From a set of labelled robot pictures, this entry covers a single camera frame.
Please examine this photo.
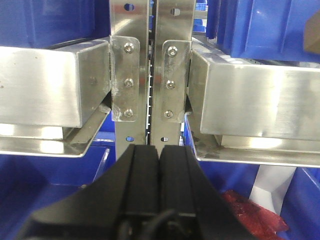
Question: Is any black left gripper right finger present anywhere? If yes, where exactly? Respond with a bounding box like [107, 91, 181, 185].
[159, 145, 255, 240]

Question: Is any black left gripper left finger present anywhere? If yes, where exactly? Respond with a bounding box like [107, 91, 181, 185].
[16, 144, 159, 240]

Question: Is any brown cardboard box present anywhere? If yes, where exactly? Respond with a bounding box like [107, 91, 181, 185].
[303, 10, 320, 54]

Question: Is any left steel shelf beam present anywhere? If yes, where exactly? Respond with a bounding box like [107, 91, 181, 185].
[0, 38, 111, 158]

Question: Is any right steel shelf upright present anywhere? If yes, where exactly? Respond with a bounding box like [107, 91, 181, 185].
[150, 0, 196, 152]

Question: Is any steel shelf upright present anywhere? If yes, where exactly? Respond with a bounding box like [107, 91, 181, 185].
[150, 0, 196, 152]
[109, 0, 150, 158]

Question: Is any left steel shelf upright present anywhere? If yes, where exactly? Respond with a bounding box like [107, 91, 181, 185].
[109, 0, 150, 158]

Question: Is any lower middle blue bin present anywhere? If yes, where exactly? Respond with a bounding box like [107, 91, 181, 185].
[183, 115, 260, 198]

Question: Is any blue bin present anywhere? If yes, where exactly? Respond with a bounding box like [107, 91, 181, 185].
[0, 116, 116, 240]
[183, 115, 260, 198]
[206, 0, 320, 63]
[279, 167, 320, 240]
[0, 0, 111, 48]

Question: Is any red plastic bag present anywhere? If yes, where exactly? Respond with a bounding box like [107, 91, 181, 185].
[221, 189, 290, 240]

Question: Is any lower left blue bin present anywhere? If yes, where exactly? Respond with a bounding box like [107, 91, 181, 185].
[0, 116, 116, 240]

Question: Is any lower right blue bin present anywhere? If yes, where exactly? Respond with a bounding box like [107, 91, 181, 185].
[279, 167, 320, 240]

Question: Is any upper right blue bin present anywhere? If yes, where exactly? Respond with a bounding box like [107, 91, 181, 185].
[206, 0, 320, 63]

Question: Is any upper left blue bin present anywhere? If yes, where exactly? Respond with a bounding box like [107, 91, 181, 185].
[0, 0, 111, 48]

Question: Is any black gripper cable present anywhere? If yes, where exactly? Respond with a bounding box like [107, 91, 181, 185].
[119, 209, 181, 240]

